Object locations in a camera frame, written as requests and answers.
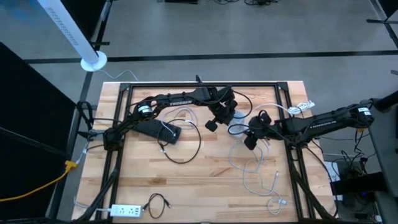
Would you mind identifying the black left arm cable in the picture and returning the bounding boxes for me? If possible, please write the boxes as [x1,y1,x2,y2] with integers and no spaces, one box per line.
[231,89,254,120]

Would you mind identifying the white USB cable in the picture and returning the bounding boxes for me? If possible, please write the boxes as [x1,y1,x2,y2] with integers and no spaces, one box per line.
[160,106,199,138]

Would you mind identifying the yellow extension cable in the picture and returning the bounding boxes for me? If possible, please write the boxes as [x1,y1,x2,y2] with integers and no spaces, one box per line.
[0,159,79,203]

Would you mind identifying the black curtain partition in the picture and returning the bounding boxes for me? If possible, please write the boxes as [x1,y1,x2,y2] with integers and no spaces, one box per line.
[58,0,109,43]
[0,40,77,220]
[377,0,398,24]

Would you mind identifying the black cable bundle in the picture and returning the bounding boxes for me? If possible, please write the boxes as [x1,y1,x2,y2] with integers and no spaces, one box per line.
[76,101,95,132]

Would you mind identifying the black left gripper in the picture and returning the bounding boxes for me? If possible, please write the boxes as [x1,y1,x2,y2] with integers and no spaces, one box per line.
[204,86,239,133]

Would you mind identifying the white floor box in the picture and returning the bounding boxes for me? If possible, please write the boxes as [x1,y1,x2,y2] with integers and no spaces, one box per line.
[324,161,343,202]

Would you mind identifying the white flat power strip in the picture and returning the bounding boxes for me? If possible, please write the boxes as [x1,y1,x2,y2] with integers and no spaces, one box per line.
[109,203,143,218]

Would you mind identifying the thick white power cord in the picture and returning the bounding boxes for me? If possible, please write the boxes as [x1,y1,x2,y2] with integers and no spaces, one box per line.
[248,100,316,116]

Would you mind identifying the pale blue braided USB cable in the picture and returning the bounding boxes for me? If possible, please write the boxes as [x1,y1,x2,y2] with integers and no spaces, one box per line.
[228,138,289,217]

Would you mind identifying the thin white power cord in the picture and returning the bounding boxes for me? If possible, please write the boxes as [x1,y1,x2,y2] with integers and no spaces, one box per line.
[73,196,112,213]

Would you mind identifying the white perforated floor pole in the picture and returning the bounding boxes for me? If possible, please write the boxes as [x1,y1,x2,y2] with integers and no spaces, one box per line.
[36,0,108,73]

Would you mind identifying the short black USB cable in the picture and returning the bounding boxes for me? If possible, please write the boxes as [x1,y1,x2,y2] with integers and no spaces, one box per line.
[142,192,172,220]

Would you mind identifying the thin white floor cord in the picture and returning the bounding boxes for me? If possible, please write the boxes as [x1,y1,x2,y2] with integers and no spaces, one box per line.
[98,68,139,82]

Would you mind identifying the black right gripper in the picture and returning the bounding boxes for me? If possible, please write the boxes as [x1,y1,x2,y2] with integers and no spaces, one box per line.
[243,110,281,151]

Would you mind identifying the long black USB cable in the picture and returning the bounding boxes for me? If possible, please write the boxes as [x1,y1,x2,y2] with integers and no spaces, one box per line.
[156,118,203,165]

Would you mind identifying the black flat power strip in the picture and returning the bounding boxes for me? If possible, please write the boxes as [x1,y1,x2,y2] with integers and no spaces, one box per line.
[132,119,182,146]

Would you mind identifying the grey side desk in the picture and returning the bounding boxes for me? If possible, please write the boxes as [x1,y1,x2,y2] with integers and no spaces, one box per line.
[360,98,398,224]

